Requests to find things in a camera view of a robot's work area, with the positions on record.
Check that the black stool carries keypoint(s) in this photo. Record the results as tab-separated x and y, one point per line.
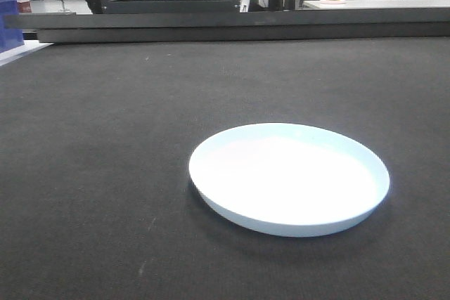
63	7

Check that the white background table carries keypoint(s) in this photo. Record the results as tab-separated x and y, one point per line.
371	4

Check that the black table edge rail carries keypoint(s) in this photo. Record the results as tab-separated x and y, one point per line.
256	26

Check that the light blue round tray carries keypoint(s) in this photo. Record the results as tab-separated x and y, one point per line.
289	180

